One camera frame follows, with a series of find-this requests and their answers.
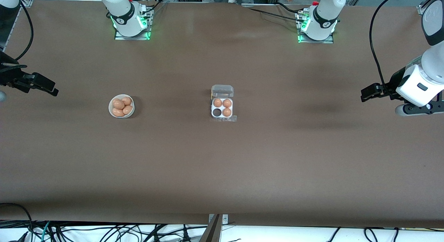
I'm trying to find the clear plastic egg box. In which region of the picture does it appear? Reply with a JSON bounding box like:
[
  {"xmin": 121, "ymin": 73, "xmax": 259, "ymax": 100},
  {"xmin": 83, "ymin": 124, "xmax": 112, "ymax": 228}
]
[{"xmin": 210, "ymin": 84, "xmax": 238, "ymax": 123}]

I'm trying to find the tangled black cable bundle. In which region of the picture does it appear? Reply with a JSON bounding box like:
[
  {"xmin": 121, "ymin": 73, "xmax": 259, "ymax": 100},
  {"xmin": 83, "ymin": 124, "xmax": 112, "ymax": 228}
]
[{"xmin": 52, "ymin": 223, "xmax": 208, "ymax": 242}]

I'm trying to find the teal cable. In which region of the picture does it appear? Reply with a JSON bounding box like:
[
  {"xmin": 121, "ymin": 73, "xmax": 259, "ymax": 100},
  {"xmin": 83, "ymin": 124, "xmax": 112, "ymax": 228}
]
[{"xmin": 41, "ymin": 221, "xmax": 52, "ymax": 242}]

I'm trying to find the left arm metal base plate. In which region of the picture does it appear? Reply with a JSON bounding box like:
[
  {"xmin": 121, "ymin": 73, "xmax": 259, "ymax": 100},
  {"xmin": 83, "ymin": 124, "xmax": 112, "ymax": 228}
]
[{"xmin": 297, "ymin": 10, "xmax": 335, "ymax": 44}]

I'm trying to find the white round bowl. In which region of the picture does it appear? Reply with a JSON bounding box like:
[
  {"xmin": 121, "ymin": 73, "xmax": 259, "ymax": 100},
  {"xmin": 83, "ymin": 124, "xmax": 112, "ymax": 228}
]
[{"xmin": 109, "ymin": 94, "xmax": 135, "ymax": 119}]

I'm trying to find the metal table edge bracket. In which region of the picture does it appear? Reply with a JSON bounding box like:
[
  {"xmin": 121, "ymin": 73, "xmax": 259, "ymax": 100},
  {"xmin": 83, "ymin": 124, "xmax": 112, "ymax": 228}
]
[{"xmin": 208, "ymin": 214, "xmax": 229, "ymax": 226}]

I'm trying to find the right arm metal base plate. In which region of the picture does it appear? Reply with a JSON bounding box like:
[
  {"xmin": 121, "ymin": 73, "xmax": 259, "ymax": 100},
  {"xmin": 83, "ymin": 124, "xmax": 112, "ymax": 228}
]
[{"xmin": 114, "ymin": 6, "xmax": 153, "ymax": 41}]

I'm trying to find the thin black table cable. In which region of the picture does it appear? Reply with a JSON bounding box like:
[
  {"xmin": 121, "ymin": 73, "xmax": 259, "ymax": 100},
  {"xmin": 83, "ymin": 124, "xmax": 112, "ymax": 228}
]
[{"xmin": 248, "ymin": 2, "xmax": 306, "ymax": 23}]

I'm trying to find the black looped cable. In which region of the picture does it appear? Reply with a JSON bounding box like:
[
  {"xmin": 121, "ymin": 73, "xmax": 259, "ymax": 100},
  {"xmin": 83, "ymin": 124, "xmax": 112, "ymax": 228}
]
[{"xmin": 0, "ymin": 202, "xmax": 34, "ymax": 235}]

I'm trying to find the dark slanted bar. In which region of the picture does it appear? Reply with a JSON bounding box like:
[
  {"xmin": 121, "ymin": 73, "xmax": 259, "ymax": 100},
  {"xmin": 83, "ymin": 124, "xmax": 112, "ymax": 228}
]
[{"xmin": 199, "ymin": 214, "xmax": 223, "ymax": 242}]

